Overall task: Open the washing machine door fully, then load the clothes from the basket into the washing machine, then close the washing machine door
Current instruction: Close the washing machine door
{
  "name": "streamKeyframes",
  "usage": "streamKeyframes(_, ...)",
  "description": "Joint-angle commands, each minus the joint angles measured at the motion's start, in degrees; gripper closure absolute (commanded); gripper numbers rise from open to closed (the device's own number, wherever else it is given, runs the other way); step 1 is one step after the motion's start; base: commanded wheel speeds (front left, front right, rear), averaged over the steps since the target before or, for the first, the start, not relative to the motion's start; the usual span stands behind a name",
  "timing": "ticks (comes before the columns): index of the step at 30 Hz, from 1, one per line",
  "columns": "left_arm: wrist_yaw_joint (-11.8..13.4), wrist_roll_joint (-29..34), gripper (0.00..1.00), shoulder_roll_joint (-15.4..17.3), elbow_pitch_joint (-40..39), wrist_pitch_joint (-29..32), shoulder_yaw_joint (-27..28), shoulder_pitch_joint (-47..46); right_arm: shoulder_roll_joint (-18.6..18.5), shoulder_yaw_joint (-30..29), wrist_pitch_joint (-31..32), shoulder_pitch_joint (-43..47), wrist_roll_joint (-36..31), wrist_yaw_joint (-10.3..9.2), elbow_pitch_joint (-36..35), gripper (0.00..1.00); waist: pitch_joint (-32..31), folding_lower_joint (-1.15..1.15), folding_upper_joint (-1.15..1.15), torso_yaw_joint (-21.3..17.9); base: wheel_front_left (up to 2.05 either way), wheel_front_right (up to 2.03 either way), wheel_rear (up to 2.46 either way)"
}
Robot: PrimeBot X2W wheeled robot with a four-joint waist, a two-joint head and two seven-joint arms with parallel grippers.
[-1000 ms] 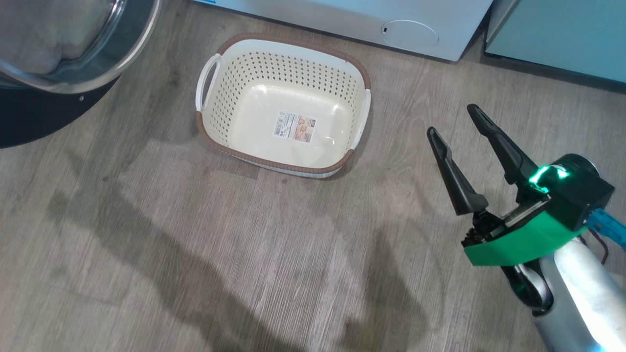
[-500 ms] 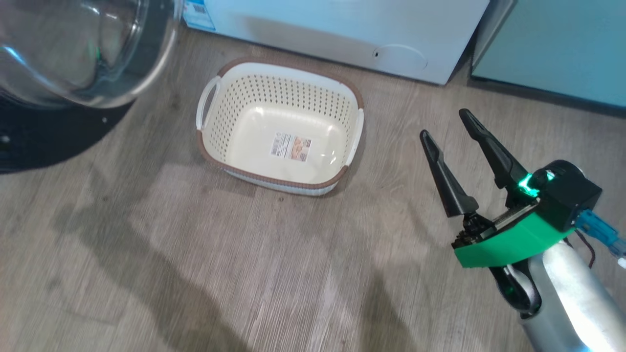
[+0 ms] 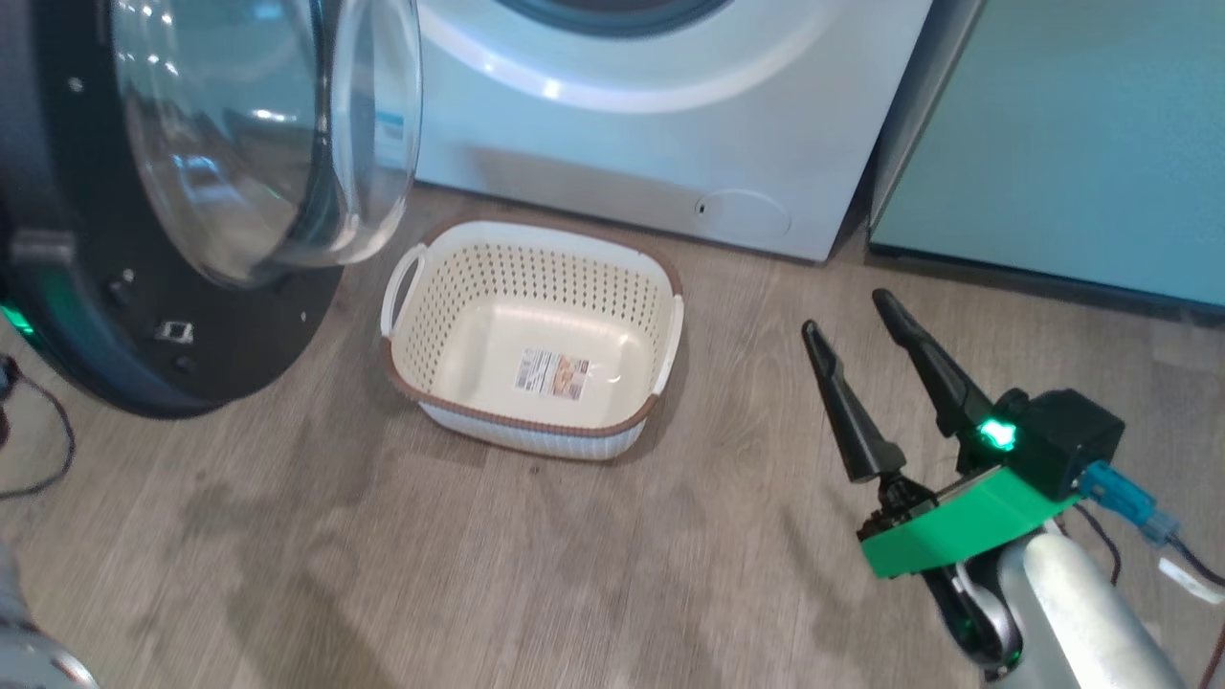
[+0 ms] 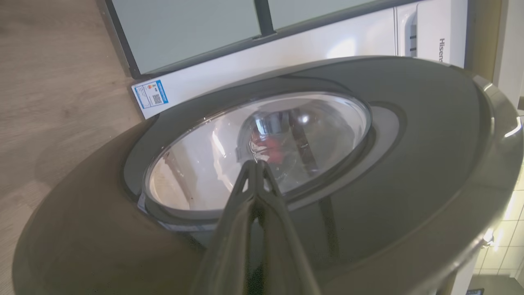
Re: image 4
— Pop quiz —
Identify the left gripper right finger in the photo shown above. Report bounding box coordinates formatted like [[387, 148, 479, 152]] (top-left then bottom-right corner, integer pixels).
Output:
[[247, 160, 322, 295]]

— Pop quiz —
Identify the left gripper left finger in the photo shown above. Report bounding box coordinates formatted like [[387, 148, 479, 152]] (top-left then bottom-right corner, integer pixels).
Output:
[[190, 160, 262, 295]]

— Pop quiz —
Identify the red garment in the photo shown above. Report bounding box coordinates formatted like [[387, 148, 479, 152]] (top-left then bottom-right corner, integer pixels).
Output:
[[249, 135, 289, 165]]

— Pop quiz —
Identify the dark round washing machine door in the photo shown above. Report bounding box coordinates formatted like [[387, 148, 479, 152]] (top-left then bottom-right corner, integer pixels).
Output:
[[11, 55, 524, 295]]

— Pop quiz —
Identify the steel washing drum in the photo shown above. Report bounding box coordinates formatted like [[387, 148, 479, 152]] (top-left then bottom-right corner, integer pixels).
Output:
[[237, 110, 297, 183]]

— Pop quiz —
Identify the white washing machine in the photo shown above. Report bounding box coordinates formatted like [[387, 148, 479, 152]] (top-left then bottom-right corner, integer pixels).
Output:
[[131, 0, 480, 295]]

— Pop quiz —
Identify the blue energy label sticker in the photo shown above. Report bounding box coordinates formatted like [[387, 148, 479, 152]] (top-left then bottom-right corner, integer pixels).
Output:
[[131, 79, 169, 111]]

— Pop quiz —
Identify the white detergent drawer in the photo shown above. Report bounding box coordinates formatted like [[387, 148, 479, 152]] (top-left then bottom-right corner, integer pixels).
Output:
[[395, 0, 468, 68]]

